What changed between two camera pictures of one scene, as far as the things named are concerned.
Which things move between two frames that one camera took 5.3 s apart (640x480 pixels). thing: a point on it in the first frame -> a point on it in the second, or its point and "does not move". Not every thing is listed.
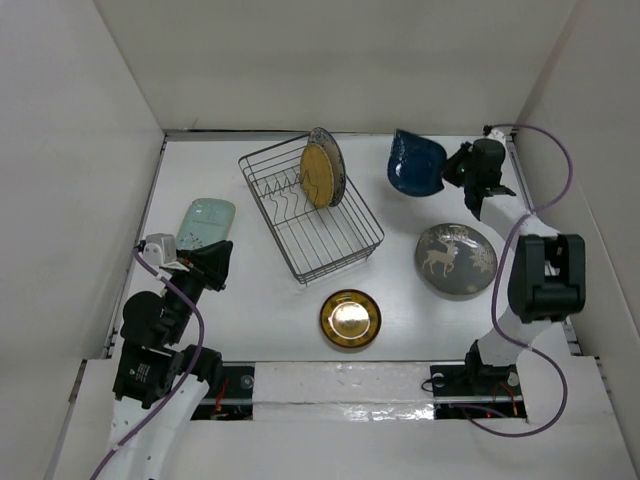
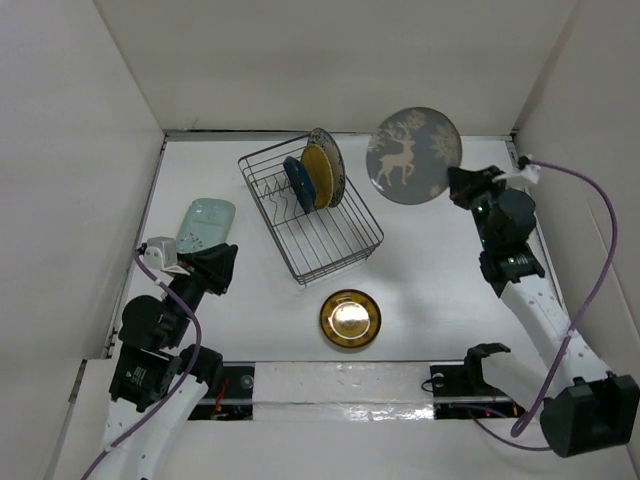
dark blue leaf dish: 416,164 -> 300,183
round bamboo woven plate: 316,176 does not move
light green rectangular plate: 203,222 does not move
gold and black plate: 351,318 does not move
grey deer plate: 455,258 -> 409,154
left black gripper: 209,262 does not move
